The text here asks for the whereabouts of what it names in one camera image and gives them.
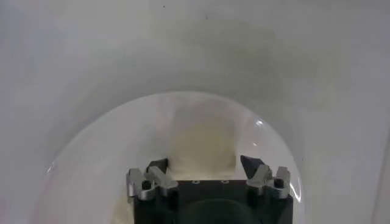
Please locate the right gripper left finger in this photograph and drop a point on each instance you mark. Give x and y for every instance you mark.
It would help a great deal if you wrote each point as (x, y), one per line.
(163, 181)

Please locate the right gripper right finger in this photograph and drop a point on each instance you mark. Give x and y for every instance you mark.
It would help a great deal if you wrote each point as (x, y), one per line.
(259, 178)

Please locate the white steamed baozi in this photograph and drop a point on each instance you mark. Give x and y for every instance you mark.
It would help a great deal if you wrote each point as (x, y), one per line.
(201, 149)

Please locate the white round plate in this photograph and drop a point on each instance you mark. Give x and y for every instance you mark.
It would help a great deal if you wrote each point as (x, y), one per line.
(91, 158)

